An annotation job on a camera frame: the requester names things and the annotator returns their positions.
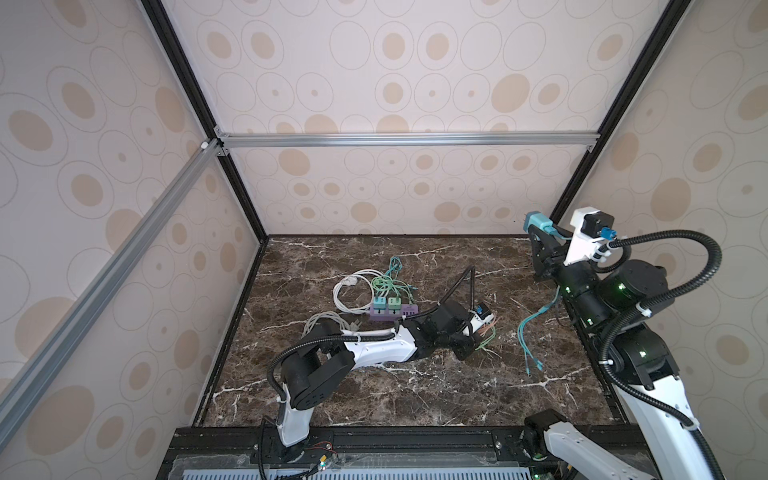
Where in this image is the blue teal charger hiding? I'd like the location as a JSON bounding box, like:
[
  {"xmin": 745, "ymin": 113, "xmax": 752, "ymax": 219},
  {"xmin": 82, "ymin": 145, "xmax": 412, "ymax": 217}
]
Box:
[{"xmin": 523, "ymin": 211, "xmax": 558, "ymax": 235}]

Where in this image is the white strip grey cord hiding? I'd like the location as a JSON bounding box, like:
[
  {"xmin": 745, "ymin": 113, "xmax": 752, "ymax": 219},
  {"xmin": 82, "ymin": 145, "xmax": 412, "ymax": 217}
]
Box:
[{"xmin": 302, "ymin": 310, "xmax": 361, "ymax": 337}]

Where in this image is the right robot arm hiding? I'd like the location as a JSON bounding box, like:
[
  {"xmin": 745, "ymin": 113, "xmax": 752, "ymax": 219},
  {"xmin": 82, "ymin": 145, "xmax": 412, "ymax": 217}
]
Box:
[{"xmin": 527, "ymin": 226, "xmax": 724, "ymax": 479}]

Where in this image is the left aluminium rail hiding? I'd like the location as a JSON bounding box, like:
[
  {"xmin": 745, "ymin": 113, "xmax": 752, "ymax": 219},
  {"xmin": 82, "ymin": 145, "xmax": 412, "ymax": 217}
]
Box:
[{"xmin": 1, "ymin": 138, "xmax": 223, "ymax": 448}]

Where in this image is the blue teal usb cable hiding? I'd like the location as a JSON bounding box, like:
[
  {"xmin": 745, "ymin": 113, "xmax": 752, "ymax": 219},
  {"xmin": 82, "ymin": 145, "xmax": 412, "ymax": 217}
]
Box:
[{"xmin": 517, "ymin": 287, "xmax": 562, "ymax": 376}]

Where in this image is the purple strip white cord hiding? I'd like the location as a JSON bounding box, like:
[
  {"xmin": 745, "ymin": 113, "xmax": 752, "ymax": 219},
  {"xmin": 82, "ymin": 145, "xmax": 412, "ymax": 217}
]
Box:
[{"xmin": 332, "ymin": 271, "xmax": 385, "ymax": 316}]

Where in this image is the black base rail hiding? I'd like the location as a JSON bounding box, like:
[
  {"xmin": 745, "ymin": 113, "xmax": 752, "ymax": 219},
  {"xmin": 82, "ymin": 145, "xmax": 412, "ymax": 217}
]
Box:
[{"xmin": 157, "ymin": 424, "xmax": 673, "ymax": 480}]

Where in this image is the horizontal aluminium rail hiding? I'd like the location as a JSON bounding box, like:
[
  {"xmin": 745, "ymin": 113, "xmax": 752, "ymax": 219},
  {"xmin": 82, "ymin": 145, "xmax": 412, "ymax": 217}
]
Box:
[{"xmin": 220, "ymin": 131, "xmax": 600, "ymax": 149}]

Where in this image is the purple power strip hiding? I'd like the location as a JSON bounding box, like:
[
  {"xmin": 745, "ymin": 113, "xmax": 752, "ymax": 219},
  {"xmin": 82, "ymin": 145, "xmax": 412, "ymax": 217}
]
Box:
[{"xmin": 369, "ymin": 304, "xmax": 419, "ymax": 322}]

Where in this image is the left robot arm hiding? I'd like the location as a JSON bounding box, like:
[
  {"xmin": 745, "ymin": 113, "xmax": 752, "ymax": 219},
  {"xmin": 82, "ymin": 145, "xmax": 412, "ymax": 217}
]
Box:
[{"xmin": 266, "ymin": 266, "xmax": 494, "ymax": 448}]

